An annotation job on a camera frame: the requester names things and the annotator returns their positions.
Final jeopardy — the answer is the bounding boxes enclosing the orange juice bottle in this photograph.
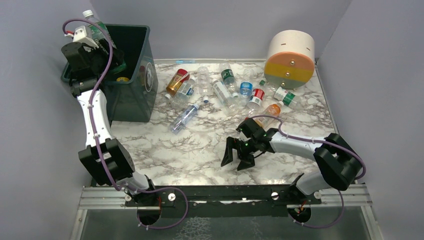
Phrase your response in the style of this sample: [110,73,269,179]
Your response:
[254,101,284,128]

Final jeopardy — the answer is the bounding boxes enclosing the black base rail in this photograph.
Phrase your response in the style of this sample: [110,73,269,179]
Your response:
[124,184,321,219]

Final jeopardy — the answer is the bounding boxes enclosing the clear unlabelled bottle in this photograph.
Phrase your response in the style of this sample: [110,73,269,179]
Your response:
[197,66,212,104]

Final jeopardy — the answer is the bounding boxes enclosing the clear bottle grey blue label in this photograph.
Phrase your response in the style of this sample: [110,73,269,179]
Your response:
[170,78,195,111]

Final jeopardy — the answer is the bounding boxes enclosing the yellow juice bottle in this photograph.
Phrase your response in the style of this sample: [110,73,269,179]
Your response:
[116,77,130,82]

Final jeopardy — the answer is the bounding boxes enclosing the white cylinder with coloured face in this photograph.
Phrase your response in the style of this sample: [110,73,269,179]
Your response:
[263,30,315,89]

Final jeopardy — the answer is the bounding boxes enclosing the amber bottle red label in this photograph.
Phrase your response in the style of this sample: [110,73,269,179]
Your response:
[164,68,190,100]

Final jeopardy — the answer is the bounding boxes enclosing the clear bottle blue label slim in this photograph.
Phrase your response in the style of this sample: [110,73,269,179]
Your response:
[169,104,200,135]

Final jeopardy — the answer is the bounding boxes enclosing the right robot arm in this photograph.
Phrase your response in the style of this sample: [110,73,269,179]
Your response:
[220,117,366,199]

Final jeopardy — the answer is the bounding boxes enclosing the aluminium frame rail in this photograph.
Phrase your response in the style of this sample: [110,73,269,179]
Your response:
[78,184,373,210]

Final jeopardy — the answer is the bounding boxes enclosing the clear bottle red cap right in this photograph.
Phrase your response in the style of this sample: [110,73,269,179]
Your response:
[246,87,265,110]

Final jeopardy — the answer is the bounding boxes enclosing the dark green plastic bin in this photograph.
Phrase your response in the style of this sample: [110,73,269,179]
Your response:
[60,23,160,123]

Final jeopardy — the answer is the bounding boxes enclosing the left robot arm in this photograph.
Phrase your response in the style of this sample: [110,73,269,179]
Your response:
[61,41,154,195]

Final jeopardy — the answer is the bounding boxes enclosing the clear bottle blue wrap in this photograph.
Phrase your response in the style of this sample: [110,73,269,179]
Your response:
[239,68,255,100]

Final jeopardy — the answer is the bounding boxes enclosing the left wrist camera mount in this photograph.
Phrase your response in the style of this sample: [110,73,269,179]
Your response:
[64,25,99,49]

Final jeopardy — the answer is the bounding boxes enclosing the green tea bottle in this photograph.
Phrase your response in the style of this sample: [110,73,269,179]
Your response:
[82,10,127,74]

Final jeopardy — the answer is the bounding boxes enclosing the clear bottle green white label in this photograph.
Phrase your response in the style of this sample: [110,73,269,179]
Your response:
[259,80,302,110]

